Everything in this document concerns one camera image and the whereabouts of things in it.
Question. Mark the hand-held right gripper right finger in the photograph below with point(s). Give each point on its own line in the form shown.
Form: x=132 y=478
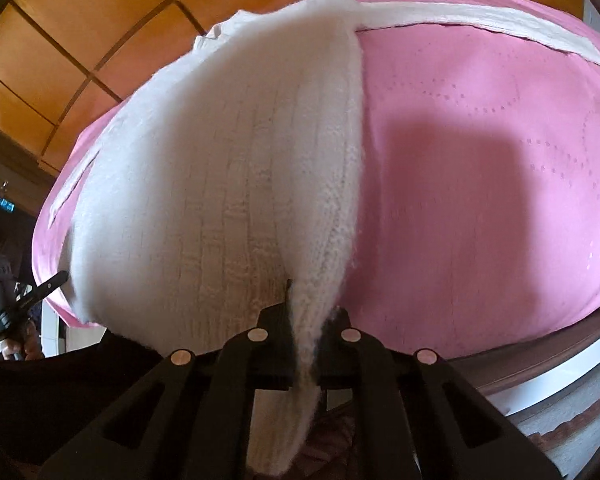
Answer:
x=337 y=355

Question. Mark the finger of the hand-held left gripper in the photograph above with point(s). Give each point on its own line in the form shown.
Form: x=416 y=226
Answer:
x=50 y=286

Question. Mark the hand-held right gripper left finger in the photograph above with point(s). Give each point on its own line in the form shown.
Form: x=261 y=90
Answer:
x=272 y=355

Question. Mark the white knit sweater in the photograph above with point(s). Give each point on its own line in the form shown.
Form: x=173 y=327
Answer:
x=220 y=170

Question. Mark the person's left hand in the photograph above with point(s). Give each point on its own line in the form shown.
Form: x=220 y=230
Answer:
x=22 y=342

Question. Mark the pink bed sheet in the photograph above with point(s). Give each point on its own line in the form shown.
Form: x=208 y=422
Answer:
x=460 y=200

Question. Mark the orange wooden headboard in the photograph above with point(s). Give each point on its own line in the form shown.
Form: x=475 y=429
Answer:
x=80 y=35

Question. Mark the brown wooden bed frame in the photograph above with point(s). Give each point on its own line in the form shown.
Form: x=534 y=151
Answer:
x=540 y=355

